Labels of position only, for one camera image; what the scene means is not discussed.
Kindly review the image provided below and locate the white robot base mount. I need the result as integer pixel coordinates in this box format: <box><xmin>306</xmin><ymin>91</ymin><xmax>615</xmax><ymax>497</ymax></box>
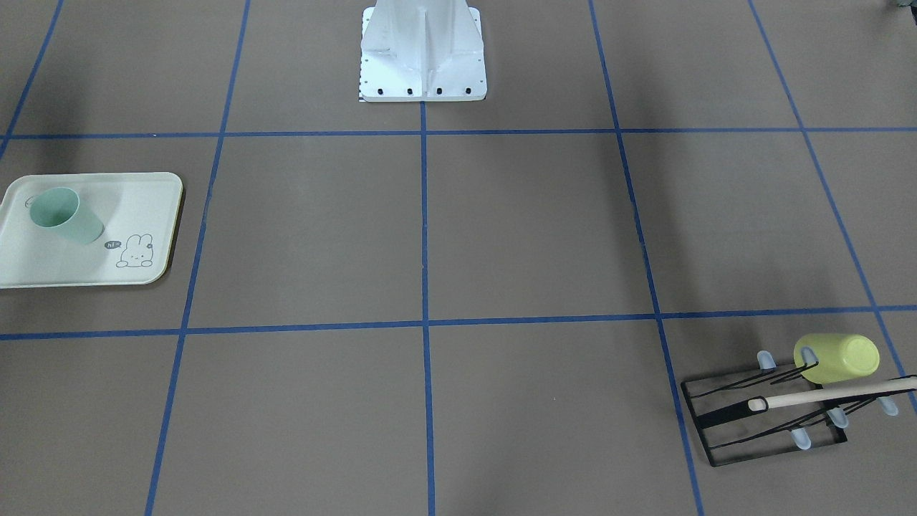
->
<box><xmin>358</xmin><ymin>1</ymin><xmax>488</xmax><ymax>102</ymax></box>

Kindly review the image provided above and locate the wooden rack handle rod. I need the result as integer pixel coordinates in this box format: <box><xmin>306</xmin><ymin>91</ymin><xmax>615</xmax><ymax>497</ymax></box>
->
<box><xmin>746</xmin><ymin>376</ymin><xmax>916</xmax><ymax>414</ymax></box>

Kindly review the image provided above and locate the light green cup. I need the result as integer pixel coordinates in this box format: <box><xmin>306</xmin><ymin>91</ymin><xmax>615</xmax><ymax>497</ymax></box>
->
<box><xmin>29</xmin><ymin>187</ymin><xmax>105</xmax><ymax>244</ymax></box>

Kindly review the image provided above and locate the cream rabbit print tray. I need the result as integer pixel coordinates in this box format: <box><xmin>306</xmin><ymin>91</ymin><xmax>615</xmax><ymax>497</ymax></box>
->
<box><xmin>1</xmin><ymin>172</ymin><xmax>184</xmax><ymax>290</ymax></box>

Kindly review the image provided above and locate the yellow cup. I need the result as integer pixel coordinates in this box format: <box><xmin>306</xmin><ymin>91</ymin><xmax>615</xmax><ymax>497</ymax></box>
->
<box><xmin>793</xmin><ymin>333</ymin><xmax>880</xmax><ymax>385</ymax></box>

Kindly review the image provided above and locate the black wire cup rack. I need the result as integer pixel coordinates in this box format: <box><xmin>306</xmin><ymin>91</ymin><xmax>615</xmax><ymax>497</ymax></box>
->
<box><xmin>681</xmin><ymin>350</ymin><xmax>914</xmax><ymax>467</ymax></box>

